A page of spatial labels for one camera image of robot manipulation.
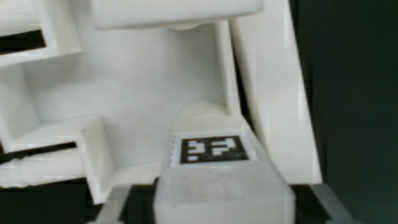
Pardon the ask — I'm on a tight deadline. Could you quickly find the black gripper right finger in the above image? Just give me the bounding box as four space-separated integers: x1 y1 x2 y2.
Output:
290 183 362 224

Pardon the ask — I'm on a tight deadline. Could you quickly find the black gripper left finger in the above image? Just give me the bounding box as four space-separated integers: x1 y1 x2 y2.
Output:
87 185 160 224

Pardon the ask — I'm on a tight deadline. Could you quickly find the white chair leg block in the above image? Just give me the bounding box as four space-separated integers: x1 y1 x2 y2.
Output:
89 0 265 29
155 102 295 224

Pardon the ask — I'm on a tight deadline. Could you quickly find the white chair seat part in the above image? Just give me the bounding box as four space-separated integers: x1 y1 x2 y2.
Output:
0 0 238 202

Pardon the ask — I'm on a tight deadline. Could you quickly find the white L-shaped fence frame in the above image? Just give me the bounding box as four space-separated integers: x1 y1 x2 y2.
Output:
229 0 323 184

